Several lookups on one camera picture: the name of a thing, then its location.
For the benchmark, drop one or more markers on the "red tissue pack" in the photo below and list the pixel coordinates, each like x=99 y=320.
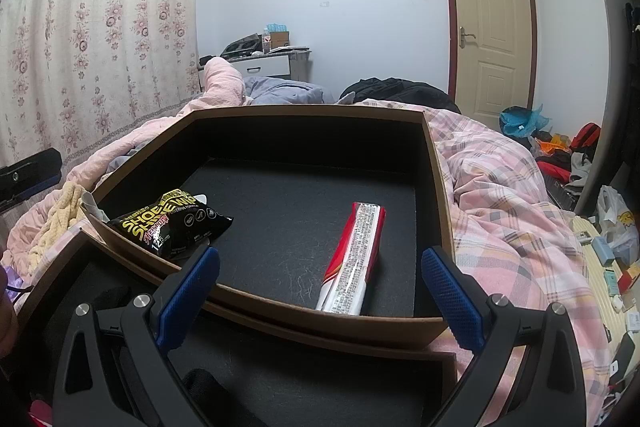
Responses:
x=352 y=257

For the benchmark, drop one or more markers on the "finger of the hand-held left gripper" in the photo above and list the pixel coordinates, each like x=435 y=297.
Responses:
x=30 y=174

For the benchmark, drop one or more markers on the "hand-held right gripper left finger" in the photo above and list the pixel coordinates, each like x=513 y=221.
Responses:
x=187 y=299

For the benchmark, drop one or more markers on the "yellow towel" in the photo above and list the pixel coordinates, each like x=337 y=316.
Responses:
x=60 y=222

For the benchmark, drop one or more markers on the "black ribbed suitcase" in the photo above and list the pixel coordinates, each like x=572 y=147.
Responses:
x=562 y=194

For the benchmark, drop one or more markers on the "small brown cardboard box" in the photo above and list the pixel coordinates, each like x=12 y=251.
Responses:
x=300 y=382

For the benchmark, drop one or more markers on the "flat book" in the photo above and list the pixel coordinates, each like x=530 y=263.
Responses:
x=290 y=49

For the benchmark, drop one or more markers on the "light pink fleece blanket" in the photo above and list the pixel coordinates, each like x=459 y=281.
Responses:
x=220 y=82

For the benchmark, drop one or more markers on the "blue plastic bag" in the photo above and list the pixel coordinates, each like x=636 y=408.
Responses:
x=517 y=119

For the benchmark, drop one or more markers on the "large brown cardboard box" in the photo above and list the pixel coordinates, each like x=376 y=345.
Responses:
x=280 y=217

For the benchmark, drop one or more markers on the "cream door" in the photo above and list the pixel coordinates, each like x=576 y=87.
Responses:
x=495 y=17

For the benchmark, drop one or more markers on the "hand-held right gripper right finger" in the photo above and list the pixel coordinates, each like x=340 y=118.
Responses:
x=450 y=299

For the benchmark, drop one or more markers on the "small teal box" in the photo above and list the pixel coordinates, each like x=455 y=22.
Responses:
x=611 y=282

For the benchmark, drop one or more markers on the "light blue box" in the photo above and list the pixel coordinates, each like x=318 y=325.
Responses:
x=602 y=251

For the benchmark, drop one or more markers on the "red cloth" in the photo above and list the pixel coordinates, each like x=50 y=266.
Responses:
x=555 y=168

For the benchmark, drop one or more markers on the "white cloth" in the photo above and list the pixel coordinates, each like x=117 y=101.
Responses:
x=94 y=207

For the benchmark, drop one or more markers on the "black tray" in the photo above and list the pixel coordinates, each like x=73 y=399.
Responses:
x=242 y=47

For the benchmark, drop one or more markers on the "clear water bottle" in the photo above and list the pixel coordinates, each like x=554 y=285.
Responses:
x=266 y=42

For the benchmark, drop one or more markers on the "white plastic bag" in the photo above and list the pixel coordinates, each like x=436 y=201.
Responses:
x=612 y=212

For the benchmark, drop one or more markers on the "black shoe wipes packet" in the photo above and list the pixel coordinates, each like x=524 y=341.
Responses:
x=165 y=222

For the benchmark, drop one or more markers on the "hanging black clothes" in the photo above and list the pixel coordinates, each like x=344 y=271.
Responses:
x=631 y=19

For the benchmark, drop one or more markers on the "white nightstand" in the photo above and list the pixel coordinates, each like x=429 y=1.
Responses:
x=270 y=66

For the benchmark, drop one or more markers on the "red backpack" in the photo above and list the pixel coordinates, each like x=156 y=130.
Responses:
x=585 y=134

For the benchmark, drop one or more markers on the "grey blanket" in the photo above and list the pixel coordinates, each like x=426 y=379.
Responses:
x=280 y=89

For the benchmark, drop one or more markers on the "pink plaid quilt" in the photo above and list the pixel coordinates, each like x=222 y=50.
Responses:
x=505 y=227

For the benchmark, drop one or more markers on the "beige striped floor mat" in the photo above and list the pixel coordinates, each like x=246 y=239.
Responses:
x=600 y=307

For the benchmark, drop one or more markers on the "orange cloth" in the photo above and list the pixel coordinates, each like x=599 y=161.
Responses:
x=552 y=144

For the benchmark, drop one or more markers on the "black knit cloth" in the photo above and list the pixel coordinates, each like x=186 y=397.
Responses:
x=202 y=389

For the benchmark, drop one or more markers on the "grey hoodie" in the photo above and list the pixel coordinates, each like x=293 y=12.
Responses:
x=581 y=167

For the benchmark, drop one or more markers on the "black jacket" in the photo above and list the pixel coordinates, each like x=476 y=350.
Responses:
x=400 y=92

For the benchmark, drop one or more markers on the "floral curtain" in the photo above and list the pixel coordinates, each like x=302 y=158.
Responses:
x=100 y=32

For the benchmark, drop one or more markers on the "light blue packet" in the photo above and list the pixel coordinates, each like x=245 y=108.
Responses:
x=276 y=28

